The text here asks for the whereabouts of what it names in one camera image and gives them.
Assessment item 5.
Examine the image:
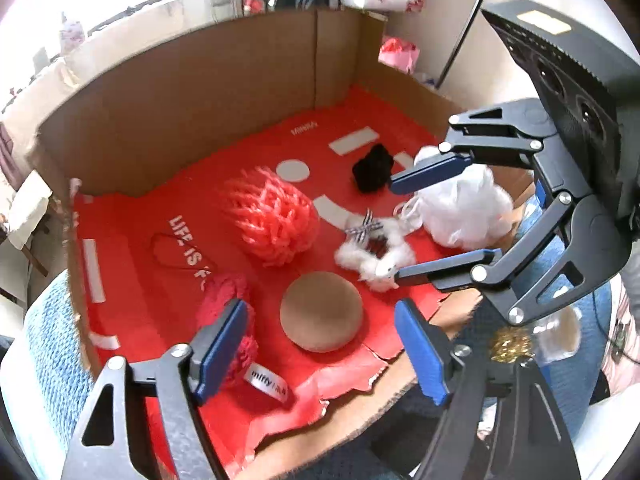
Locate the thin dark cord loop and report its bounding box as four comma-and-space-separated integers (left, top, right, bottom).
151, 231, 218, 275

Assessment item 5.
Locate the red mesh bath pouf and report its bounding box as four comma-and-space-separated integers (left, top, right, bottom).
222, 166, 321, 267

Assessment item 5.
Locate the clear jar with gold beads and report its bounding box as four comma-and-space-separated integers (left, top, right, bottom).
490, 305, 583, 366

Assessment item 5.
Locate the blue knitted blanket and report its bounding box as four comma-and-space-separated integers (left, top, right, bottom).
0, 195, 621, 480

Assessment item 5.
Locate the white mesh bath pouf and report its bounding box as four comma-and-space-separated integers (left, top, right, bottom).
395, 145, 515, 250

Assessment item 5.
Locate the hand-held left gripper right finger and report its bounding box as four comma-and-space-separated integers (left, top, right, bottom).
394, 298, 583, 480

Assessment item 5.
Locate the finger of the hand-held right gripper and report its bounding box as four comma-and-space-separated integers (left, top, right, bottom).
389, 99, 558, 196
393, 190, 622, 326

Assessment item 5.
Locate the brown cardboard box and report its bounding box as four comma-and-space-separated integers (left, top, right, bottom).
27, 6, 538, 478

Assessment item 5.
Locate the white fluffy scrunchie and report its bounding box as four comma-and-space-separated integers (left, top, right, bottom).
334, 208, 417, 291

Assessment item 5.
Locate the pink gift bag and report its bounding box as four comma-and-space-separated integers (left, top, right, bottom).
378, 37, 420, 73

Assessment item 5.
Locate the black scrunchie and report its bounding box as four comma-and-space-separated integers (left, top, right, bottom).
351, 143, 396, 193

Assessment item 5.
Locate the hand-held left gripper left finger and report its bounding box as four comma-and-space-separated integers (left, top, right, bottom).
60, 298, 249, 480

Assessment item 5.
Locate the person's pink clothing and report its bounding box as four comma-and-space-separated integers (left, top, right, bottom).
590, 270, 640, 411

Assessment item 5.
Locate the tan round sponge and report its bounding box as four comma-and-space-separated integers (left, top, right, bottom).
280, 271, 364, 353

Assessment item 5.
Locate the red knitted soft toy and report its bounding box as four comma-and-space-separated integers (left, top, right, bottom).
195, 272, 293, 406

